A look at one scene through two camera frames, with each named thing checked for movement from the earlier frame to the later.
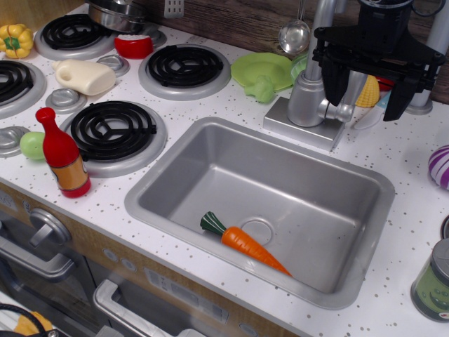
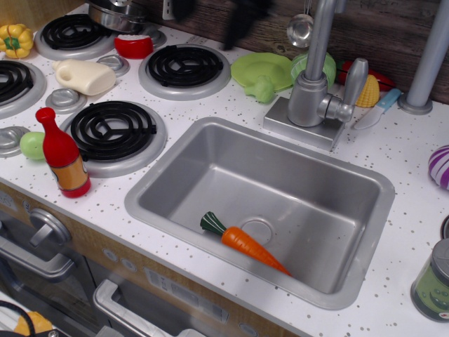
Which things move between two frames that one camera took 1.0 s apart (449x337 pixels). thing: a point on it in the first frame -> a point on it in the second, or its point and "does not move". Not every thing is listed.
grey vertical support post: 438,38 does not move
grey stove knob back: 158,36 does not move
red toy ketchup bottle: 68,166 does not move
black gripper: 383,43 -> 243,13
